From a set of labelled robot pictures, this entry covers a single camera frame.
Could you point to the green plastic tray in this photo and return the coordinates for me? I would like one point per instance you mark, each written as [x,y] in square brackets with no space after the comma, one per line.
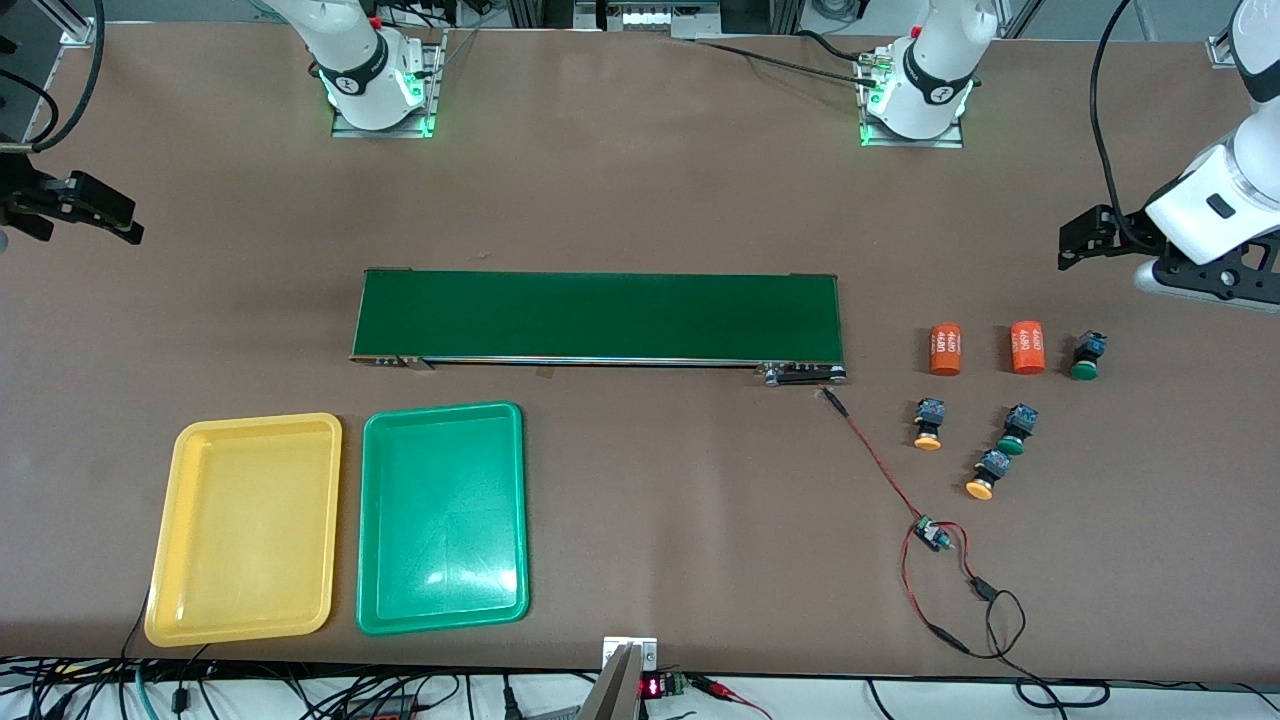
[440,520]

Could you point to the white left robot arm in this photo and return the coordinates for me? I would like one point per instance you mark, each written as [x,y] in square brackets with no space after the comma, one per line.
[930,90]

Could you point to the green mushroom push button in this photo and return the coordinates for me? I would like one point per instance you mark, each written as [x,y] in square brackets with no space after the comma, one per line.
[1088,352]
[1018,425]

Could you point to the small blue controller board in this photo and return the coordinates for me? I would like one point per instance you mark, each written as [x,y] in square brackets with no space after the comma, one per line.
[932,535]

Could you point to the aluminium frame corner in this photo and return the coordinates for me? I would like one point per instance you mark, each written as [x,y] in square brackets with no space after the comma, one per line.
[80,25]
[1220,50]

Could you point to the orange cylinder white print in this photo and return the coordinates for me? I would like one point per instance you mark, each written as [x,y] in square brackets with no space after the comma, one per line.
[945,350]
[1027,348]

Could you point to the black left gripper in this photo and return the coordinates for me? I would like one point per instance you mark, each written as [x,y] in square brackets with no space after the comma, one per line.
[1120,229]

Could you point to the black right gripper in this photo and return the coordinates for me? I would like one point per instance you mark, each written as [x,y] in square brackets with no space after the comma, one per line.
[28,192]

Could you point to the yellow plastic tray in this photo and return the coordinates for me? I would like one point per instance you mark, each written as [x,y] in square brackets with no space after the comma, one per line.
[240,540]

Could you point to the yellow mushroom push button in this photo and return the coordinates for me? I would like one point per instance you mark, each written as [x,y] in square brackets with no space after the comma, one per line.
[990,470]
[929,415]

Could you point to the green conveyor belt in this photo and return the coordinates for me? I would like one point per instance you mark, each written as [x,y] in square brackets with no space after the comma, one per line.
[600,315]

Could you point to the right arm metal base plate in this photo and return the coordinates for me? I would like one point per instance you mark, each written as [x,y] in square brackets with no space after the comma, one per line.
[437,90]

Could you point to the red clip lead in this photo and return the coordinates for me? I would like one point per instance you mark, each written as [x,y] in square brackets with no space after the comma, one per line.
[730,690]

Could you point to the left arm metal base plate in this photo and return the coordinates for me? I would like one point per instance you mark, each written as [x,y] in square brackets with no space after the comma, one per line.
[915,142]

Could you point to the metal camera mount pole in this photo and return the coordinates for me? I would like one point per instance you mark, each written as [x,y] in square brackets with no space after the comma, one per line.
[625,680]

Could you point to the black equipment rack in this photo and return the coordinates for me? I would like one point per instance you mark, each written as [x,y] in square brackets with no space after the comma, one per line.
[650,18]

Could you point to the red LED display module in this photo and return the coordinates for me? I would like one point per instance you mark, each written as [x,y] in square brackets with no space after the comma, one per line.
[655,686]

